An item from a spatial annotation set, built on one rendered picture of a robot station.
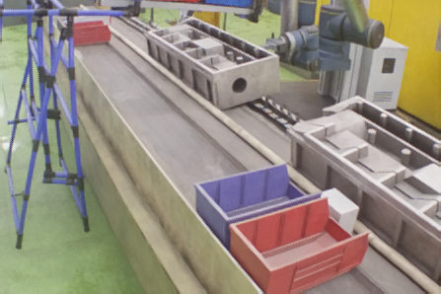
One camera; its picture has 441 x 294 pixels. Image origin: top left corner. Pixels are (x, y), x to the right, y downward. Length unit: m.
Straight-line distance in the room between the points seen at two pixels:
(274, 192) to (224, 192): 0.19
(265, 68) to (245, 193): 0.94
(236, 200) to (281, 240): 0.21
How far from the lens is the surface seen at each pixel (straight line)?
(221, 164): 1.66
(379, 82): 3.47
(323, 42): 3.08
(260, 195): 1.40
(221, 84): 2.06
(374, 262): 1.32
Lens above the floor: 1.57
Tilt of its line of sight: 26 degrees down
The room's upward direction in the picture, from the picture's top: 4 degrees clockwise
